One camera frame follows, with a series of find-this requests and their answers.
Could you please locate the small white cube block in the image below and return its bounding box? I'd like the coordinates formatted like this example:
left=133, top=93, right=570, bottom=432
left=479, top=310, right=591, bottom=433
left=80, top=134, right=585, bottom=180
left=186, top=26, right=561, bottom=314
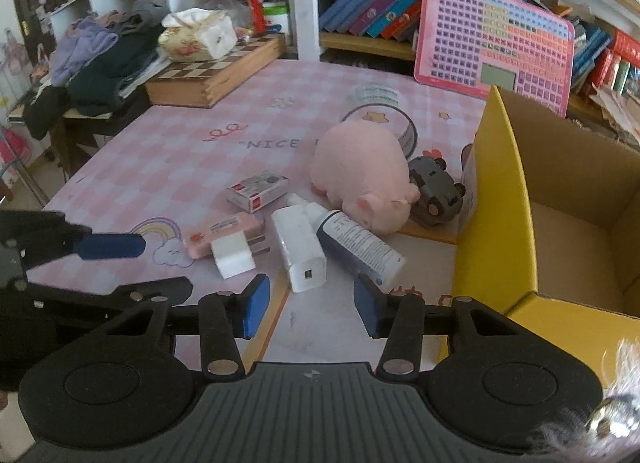
left=210, top=231, right=256, bottom=279

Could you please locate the pink eraser case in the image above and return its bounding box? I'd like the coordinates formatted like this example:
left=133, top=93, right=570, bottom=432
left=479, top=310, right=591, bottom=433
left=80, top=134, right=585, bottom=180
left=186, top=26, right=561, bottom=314
left=182, top=212, right=265, bottom=259

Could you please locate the dark blue spray bottle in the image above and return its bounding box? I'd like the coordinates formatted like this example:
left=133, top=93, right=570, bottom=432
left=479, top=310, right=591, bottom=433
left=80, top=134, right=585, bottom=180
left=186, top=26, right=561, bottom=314
left=303, top=202, right=407, bottom=291

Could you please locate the white power adapter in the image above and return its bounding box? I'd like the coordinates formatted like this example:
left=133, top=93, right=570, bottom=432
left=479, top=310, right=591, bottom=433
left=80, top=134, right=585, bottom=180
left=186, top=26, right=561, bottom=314
left=271, top=194, right=326, bottom=293

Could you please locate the white red small carton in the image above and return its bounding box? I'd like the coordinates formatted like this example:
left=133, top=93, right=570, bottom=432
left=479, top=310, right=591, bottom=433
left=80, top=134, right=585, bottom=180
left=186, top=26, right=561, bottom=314
left=226, top=171, right=288, bottom=214

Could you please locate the pink pig plush toy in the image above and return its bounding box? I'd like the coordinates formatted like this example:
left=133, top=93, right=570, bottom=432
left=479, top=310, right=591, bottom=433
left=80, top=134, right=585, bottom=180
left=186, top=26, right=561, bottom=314
left=310, top=120, right=420, bottom=235

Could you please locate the clear tape roll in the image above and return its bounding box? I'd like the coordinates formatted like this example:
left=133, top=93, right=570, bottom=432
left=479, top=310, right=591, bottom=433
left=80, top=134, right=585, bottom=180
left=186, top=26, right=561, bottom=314
left=338, top=84, right=419, bottom=160

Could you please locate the grey toy car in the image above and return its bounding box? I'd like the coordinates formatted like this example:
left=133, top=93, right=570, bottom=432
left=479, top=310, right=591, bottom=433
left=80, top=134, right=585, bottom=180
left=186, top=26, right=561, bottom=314
left=409, top=157, right=465, bottom=227

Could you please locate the pink checkered table mat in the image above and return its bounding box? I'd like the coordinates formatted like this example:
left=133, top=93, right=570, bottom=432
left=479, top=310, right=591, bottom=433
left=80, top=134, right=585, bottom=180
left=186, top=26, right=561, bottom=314
left=28, top=60, right=485, bottom=365

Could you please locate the yellow cardboard box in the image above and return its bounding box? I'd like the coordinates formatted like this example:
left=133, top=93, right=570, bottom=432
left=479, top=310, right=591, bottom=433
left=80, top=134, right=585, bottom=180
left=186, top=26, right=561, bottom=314
left=451, top=88, right=639, bottom=385

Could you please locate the pile of clothes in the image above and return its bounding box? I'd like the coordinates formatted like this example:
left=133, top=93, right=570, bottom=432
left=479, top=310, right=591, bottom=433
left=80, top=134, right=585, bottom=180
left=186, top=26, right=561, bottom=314
left=22, top=0, right=169, bottom=140

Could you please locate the wooden chess box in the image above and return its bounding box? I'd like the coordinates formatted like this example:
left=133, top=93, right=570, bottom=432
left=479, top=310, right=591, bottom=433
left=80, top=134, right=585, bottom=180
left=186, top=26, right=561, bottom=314
left=144, top=34, right=286, bottom=108

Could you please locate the floral tissue pack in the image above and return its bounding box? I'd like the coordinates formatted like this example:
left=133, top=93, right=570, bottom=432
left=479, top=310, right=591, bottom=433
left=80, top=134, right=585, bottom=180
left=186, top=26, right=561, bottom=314
left=157, top=8, right=238, bottom=61

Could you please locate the pink keyboard learning tablet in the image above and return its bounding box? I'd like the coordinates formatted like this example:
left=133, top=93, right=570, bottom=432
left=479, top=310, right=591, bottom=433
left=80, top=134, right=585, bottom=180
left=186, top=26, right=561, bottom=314
left=413, top=0, right=575, bottom=116

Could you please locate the row of books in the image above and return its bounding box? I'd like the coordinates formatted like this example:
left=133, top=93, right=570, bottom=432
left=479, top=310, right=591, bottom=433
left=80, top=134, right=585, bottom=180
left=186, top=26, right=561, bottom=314
left=319, top=0, right=639, bottom=92

